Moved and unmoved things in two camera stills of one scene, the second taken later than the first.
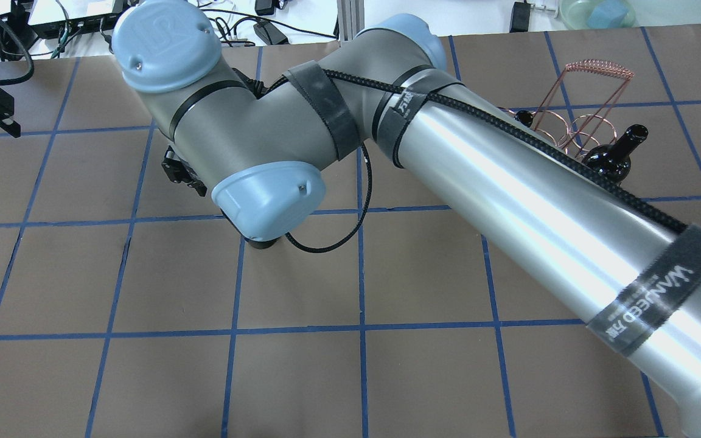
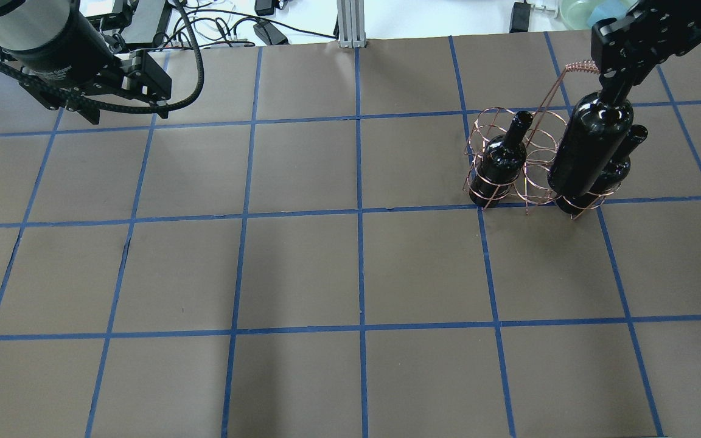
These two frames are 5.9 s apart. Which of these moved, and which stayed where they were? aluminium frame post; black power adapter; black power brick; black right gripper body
Moved: black right gripper body
Stayed: aluminium frame post; black power brick; black power adapter
